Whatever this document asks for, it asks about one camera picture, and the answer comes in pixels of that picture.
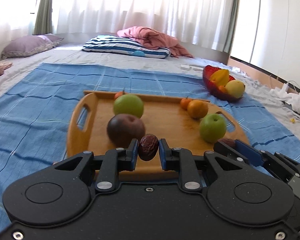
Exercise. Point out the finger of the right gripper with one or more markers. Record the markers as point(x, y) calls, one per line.
point(254, 156)

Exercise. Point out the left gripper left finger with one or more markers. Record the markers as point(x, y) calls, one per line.
point(112, 163)

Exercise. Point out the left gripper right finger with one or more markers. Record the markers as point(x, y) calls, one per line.
point(183, 162)

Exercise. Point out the red date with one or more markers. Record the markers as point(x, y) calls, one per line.
point(148, 147)
point(231, 143)

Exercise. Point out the dark purple apple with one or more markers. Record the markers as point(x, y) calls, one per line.
point(123, 128)

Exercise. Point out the wooden serving tray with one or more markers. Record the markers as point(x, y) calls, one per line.
point(163, 117)

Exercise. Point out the green apple at front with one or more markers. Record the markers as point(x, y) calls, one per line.
point(212, 128)

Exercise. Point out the green apple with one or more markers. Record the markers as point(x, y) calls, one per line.
point(129, 104)
point(212, 128)

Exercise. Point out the large orange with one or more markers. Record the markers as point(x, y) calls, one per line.
point(197, 109)

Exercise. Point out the small tangerine right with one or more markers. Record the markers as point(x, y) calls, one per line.
point(184, 103)

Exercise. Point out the green apple at back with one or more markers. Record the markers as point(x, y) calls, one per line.
point(129, 104)

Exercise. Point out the small tangerine behind apple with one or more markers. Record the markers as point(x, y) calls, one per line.
point(118, 94)

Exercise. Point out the yellow pear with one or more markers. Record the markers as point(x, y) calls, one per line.
point(235, 88)

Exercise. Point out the white crumpled cloth right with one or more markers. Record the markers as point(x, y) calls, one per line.
point(292, 99)

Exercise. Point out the small orange in bowl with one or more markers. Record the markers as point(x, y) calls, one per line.
point(223, 89)

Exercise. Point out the red fruit bowl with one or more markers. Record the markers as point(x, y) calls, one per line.
point(212, 88)

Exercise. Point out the blue checked blanket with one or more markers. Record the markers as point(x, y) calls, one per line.
point(35, 114)

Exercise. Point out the blue white striped pillow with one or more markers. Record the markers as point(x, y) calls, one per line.
point(123, 46)

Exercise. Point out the pink crumpled quilt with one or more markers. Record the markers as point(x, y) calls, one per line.
point(153, 39)

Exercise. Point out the green drape right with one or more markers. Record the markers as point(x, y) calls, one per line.
point(231, 27)

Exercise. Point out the green drape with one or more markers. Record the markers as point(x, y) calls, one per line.
point(231, 27)
point(43, 23)

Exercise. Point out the white sheer curtain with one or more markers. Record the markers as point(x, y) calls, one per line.
point(200, 22)

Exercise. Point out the purple pillow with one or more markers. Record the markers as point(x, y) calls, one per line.
point(30, 45)

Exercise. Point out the green drape middle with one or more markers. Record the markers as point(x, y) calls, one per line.
point(43, 23)

